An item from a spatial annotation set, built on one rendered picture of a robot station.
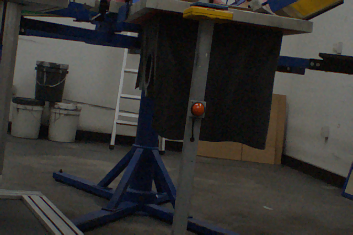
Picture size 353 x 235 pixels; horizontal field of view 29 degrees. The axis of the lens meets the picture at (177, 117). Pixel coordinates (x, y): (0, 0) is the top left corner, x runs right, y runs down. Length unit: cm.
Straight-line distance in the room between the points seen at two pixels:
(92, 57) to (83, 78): 23
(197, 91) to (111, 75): 492
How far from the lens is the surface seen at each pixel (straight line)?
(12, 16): 218
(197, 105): 207
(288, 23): 239
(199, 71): 210
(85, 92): 699
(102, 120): 702
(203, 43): 211
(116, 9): 309
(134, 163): 361
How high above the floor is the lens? 73
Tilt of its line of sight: 3 degrees down
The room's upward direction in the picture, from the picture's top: 8 degrees clockwise
